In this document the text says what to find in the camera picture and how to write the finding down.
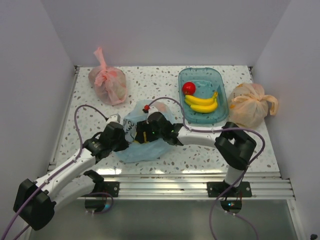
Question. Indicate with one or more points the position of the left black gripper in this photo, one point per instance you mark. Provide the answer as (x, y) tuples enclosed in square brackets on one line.
[(124, 144)]

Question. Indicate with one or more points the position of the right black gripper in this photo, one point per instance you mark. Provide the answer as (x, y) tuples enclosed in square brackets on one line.
[(143, 126)]

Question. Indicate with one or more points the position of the light blue printed plastic bag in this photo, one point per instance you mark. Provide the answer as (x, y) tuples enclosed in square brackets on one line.
[(141, 145)]

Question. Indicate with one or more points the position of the red apple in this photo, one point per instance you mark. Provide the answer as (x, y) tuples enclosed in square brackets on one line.
[(189, 88)]

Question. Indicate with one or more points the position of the yellow banana bunch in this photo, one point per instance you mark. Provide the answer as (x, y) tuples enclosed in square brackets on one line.
[(202, 105)]

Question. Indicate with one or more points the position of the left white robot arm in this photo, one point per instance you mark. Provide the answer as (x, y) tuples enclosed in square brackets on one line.
[(37, 201)]

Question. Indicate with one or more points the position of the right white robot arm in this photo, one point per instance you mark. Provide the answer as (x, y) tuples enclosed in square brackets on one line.
[(233, 143)]

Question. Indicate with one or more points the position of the pink knotted plastic bag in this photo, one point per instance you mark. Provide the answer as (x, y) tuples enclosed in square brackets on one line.
[(108, 82)]

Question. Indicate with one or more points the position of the orange knotted plastic bag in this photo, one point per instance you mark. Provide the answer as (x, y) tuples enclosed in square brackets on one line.
[(248, 105)]

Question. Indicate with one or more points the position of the teal transparent plastic tray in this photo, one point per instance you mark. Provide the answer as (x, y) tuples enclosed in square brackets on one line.
[(207, 81)]

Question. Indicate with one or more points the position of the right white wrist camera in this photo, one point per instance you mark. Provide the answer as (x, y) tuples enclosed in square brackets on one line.
[(149, 110)]

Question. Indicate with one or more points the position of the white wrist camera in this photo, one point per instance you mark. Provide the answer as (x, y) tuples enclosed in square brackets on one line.
[(114, 118), (149, 110)]

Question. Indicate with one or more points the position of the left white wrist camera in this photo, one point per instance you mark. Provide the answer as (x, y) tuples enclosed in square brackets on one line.
[(114, 118)]

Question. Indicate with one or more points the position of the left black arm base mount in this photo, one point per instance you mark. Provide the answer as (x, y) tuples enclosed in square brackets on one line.
[(101, 194)]

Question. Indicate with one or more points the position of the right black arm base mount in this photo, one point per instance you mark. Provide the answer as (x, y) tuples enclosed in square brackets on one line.
[(231, 201)]

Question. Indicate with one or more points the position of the aluminium table front rail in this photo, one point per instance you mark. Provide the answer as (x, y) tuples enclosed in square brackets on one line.
[(193, 186)]

